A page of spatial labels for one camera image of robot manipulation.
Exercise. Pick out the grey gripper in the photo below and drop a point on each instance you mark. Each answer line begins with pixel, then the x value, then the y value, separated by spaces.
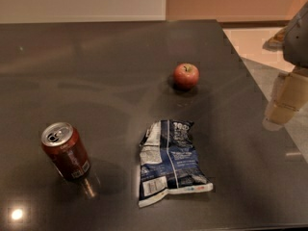
pixel 297 42

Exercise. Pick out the red apple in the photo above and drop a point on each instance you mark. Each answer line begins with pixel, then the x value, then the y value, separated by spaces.
pixel 185 76

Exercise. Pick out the blue chip bag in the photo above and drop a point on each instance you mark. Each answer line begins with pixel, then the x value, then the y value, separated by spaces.
pixel 169 162

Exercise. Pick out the red soda can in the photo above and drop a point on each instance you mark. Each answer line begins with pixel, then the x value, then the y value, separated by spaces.
pixel 62 144

